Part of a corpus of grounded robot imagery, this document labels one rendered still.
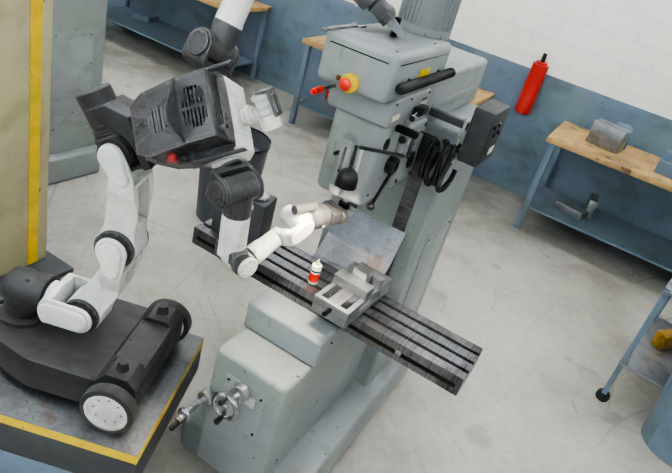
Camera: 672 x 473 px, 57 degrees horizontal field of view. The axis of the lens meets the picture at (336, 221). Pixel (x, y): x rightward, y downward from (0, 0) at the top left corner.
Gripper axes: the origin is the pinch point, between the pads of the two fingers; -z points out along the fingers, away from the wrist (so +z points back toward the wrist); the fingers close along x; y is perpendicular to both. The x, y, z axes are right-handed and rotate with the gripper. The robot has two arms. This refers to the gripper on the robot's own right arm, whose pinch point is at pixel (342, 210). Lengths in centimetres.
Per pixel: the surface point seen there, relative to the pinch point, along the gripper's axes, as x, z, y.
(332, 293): -14.7, 10.9, 25.5
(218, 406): -11, 52, 65
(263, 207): 30.7, 10.5, 14.1
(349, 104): -0.4, 13.2, -43.2
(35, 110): 166, 44, 28
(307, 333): -15.6, 19.7, 40.6
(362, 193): -10.8, 5.9, -14.0
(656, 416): -115, -178, 103
